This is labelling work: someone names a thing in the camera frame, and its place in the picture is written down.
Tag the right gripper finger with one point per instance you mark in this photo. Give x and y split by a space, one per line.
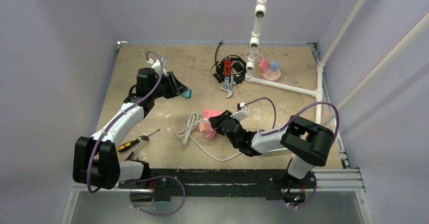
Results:
224 116
215 125

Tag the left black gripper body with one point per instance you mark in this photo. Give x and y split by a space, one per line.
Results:
167 88

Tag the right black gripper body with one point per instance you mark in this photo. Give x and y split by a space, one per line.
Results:
223 122

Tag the teal USB charger plug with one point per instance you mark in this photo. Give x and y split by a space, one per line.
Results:
187 94

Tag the salmon pink USB charger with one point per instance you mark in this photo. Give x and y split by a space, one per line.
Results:
205 127

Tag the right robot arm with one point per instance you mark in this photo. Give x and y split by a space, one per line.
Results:
308 141

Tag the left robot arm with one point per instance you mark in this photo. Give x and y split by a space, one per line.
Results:
96 162

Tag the round pink socket base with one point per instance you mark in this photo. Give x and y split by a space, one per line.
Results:
271 75

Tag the pink plug on base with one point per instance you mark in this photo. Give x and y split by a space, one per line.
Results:
264 65

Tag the blue plug on base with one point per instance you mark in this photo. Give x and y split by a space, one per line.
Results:
273 66

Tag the black power adapter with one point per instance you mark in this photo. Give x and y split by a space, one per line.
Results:
237 66

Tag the white power strip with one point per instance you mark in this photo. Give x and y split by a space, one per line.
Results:
277 152

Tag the yellow black screwdriver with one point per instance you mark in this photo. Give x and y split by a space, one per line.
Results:
128 145

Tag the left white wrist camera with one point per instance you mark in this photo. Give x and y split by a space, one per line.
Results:
156 64

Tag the red handled adjustable wrench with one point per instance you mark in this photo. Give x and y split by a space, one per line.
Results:
227 70

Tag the black handled hammer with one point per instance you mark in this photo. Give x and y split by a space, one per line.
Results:
135 148

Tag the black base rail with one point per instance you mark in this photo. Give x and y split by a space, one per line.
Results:
270 184

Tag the white PVC pipe frame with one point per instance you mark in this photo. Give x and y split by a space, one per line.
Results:
261 10

